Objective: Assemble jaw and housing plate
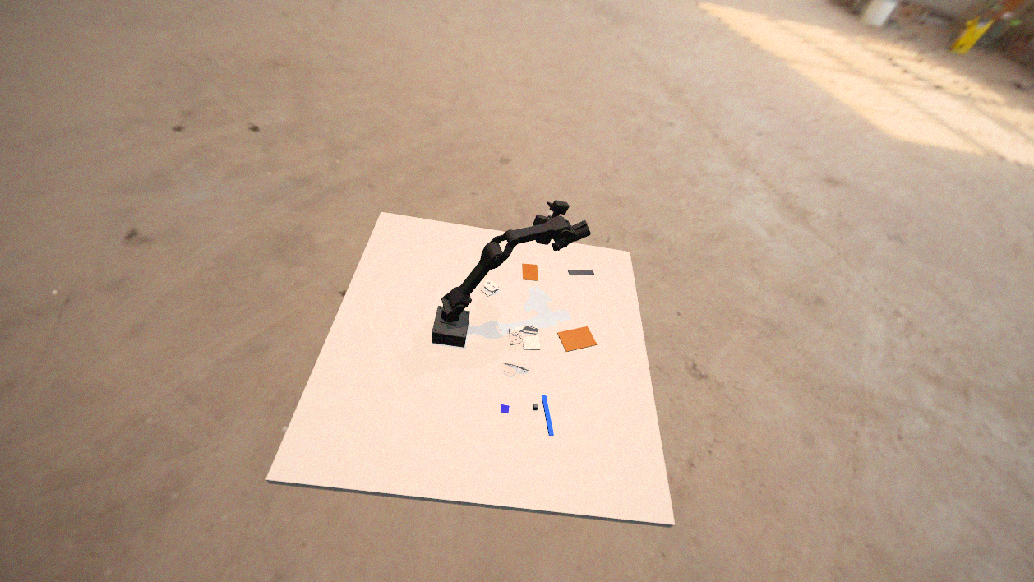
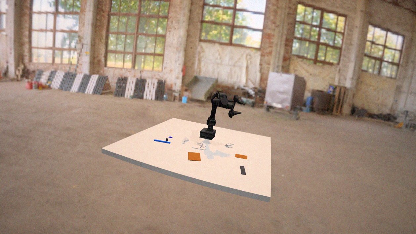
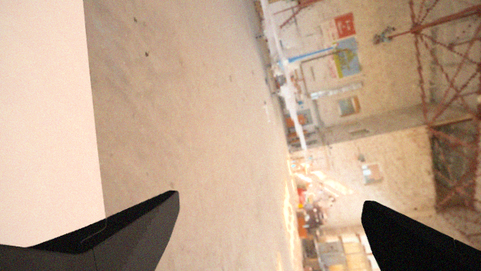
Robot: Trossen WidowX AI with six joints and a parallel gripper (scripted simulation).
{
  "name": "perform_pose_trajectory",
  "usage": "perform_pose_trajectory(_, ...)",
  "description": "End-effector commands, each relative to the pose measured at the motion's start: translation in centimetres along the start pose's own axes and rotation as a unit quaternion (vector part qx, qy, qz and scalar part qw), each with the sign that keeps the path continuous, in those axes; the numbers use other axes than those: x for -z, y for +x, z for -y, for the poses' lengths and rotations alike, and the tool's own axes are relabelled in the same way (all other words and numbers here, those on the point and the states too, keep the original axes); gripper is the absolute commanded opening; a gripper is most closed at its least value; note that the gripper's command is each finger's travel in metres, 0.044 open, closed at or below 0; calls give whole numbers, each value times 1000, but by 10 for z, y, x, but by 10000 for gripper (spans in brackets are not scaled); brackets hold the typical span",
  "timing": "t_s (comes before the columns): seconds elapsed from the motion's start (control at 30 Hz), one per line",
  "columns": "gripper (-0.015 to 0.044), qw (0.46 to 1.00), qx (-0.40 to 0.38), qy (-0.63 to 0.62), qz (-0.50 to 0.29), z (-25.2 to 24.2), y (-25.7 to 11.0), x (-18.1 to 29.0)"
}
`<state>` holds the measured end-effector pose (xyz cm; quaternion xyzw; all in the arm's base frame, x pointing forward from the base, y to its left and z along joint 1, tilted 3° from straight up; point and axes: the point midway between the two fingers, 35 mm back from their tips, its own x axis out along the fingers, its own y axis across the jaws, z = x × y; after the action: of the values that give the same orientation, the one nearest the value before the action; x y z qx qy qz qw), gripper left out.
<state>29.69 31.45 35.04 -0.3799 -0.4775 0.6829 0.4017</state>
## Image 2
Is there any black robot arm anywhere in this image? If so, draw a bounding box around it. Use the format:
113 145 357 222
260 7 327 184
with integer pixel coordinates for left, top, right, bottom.
206 92 234 132

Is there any dark grey flat bar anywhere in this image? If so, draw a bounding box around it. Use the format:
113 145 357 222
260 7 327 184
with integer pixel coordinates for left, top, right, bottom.
240 166 246 175

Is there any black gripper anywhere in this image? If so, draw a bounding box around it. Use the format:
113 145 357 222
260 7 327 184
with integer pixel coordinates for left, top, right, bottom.
225 95 245 118

